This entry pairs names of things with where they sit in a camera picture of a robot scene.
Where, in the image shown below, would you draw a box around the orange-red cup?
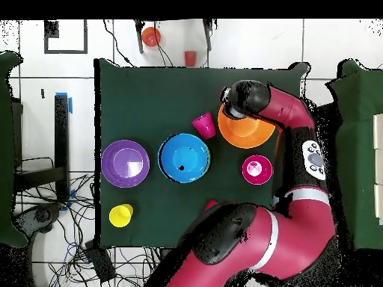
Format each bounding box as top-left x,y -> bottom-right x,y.
184,50 -> 197,67

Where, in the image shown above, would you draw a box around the blue tape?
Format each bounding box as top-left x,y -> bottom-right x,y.
55,91 -> 73,114

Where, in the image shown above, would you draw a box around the black metal table frame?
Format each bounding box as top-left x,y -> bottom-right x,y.
299,99 -> 342,144
13,93 -> 71,202

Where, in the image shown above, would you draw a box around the white boxes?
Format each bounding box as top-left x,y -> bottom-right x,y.
373,113 -> 383,226

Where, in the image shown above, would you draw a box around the small crimson bowl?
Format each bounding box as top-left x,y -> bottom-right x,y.
241,154 -> 274,185

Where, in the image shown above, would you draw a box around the purple bowl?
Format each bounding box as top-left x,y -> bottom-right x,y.
100,139 -> 150,188

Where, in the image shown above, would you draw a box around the small orange bowl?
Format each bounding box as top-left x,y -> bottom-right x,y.
141,26 -> 162,48

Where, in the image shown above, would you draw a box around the black power box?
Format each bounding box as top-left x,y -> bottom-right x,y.
84,240 -> 117,284

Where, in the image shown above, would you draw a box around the dark green tablecloth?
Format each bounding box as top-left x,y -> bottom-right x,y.
94,58 -> 309,249

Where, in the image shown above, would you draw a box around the yellow cup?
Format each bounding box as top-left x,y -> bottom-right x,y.
108,203 -> 135,229

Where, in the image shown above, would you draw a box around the green cloth covered table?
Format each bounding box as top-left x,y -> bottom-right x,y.
0,50 -> 28,249
325,58 -> 383,250

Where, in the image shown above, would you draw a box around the black square frame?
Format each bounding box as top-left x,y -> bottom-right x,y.
43,19 -> 88,55

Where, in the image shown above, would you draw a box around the light blue bowl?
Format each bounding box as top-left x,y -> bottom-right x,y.
157,132 -> 211,184

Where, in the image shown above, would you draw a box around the tangle of cables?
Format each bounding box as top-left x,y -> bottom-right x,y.
14,156 -> 162,287

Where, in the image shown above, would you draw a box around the large orange bowl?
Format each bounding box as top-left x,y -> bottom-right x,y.
217,102 -> 276,149

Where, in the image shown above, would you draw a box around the short crimson cup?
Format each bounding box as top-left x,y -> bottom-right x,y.
191,112 -> 217,141

